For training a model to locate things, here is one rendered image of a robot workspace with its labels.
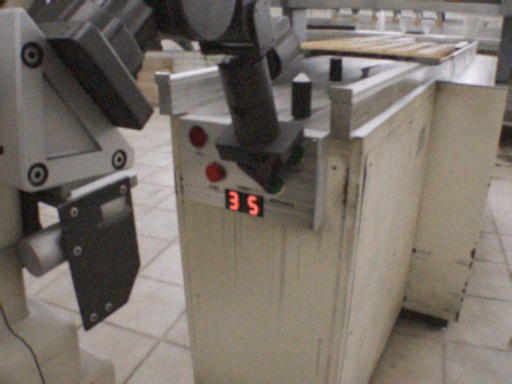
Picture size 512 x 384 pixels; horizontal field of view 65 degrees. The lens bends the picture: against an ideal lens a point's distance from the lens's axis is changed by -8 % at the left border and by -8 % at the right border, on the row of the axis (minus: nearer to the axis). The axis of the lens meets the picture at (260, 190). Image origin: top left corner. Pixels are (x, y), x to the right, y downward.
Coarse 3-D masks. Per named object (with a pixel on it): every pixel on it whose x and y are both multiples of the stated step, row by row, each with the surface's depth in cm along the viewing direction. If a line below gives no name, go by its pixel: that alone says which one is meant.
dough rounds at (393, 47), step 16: (304, 48) 107; (320, 48) 105; (336, 48) 109; (352, 48) 102; (368, 48) 100; (384, 48) 104; (400, 48) 104; (416, 48) 110; (432, 48) 113; (448, 48) 121
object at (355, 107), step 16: (416, 64) 90; (448, 64) 142; (368, 80) 64; (384, 80) 65; (400, 80) 76; (416, 80) 90; (336, 96) 53; (352, 96) 52; (368, 96) 59; (384, 96) 67; (400, 96) 78; (336, 112) 54; (352, 112) 54; (368, 112) 60; (384, 112) 69; (336, 128) 55; (352, 128) 55
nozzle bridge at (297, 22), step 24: (288, 0) 129; (312, 0) 125; (336, 0) 121; (360, 0) 118; (384, 0) 115; (408, 0) 112; (432, 0) 113; (456, 0) 110; (480, 0) 107; (504, 0) 97; (504, 24) 107; (504, 48) 109; (504, 72) 111
